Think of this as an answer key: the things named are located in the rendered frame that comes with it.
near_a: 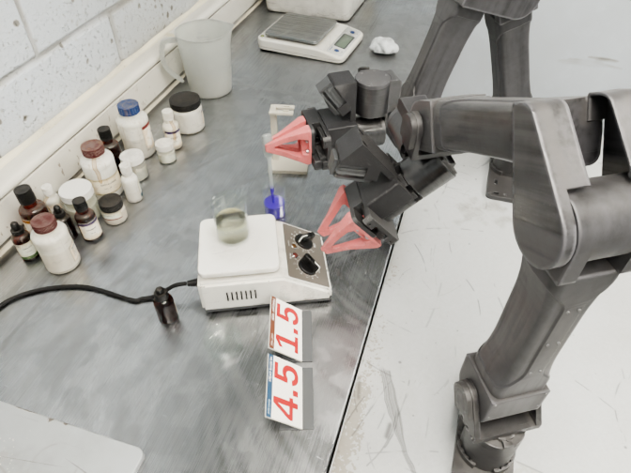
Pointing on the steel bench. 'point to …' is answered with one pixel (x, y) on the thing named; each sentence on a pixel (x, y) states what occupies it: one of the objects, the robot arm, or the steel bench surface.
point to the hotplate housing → (258, 286)
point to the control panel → (302, 256)
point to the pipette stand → (282, 156)
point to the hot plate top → (212, 267)
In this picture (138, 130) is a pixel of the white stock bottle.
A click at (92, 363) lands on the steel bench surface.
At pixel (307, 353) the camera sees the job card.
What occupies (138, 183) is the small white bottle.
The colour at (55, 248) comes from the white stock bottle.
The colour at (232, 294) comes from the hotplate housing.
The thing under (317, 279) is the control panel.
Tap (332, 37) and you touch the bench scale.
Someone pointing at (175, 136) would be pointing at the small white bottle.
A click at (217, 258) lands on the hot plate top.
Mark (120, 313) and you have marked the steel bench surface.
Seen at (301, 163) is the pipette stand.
